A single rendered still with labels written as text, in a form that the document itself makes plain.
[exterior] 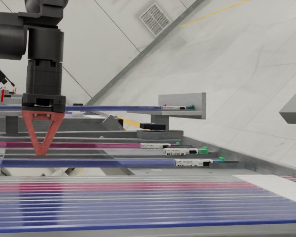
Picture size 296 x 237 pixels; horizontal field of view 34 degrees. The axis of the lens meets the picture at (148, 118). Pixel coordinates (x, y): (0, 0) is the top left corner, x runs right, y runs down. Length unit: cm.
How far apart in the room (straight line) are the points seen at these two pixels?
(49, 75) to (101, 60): 776
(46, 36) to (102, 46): 778
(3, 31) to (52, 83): 11
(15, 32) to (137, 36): 795
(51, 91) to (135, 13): 798
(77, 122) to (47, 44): 102
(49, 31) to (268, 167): 40
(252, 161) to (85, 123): 111
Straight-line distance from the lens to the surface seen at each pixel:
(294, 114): 114
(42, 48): 78
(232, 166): 77
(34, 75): 78
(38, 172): 540
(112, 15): 865
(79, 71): 847
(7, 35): 77
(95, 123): 179
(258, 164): 73
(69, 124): 178
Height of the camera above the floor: 104
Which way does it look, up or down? 13 degrees down
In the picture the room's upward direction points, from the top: 42 degrees counter-clockwise
